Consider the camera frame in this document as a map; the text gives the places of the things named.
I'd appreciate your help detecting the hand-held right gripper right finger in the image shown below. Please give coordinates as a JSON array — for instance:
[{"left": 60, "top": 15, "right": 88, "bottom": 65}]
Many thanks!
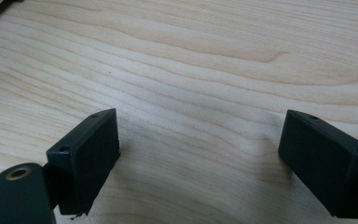
[{"left": 278, "top": 108, "right": 358, "bottom": 219}]

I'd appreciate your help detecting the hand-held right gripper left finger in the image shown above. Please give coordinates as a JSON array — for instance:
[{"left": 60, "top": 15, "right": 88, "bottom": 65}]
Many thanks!
[{"left": 42, "top": 107, "right": 121, "bottom": 217}]

